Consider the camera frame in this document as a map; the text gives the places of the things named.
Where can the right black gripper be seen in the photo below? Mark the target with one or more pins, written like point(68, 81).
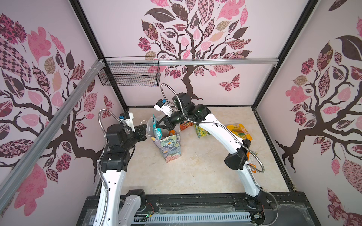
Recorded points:
point(167, 123)

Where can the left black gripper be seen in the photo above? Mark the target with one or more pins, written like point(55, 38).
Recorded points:
point(141, 132)

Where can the orange chip snack bag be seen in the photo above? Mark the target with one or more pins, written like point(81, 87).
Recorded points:
point(186, 125)

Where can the teal snack bag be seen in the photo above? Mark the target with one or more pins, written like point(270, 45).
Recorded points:
point(157, 131)

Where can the light green snack bag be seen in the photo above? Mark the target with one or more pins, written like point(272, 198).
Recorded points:
point(200, 132)

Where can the patterned paper bag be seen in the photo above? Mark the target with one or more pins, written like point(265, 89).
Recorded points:
point(170, 144)

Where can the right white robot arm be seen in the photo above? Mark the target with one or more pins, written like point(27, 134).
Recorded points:
point(240, 157)

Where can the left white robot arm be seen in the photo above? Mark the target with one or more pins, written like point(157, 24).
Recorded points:
point(119, 148)

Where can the yellow corn snack bag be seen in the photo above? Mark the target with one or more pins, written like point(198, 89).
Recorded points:
point(240, 131)

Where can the orange snack bag right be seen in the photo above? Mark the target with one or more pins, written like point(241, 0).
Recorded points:
point(251, 160)

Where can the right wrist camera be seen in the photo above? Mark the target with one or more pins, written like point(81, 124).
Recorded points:
point(163, 106)

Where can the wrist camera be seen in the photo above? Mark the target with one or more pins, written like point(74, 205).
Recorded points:
point(127, 118)
point(163, 106)

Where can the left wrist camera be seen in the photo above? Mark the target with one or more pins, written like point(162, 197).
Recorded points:
point(127, 118)

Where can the black wire basket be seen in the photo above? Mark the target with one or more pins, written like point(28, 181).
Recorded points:
point(131, 71)

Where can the rear aluminium rail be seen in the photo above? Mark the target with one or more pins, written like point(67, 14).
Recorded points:
point(193, 62)

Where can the aluminium rail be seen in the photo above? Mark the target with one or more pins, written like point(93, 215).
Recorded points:
point(193, 62)
point(16, 177)

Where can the white slotted cable duct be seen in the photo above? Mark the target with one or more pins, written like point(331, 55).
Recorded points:
point(184, 218)

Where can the black base frame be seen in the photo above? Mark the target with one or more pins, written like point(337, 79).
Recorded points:
point(278, 209)

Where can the left aluminium rail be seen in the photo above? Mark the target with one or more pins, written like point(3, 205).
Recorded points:
point(16, 177)

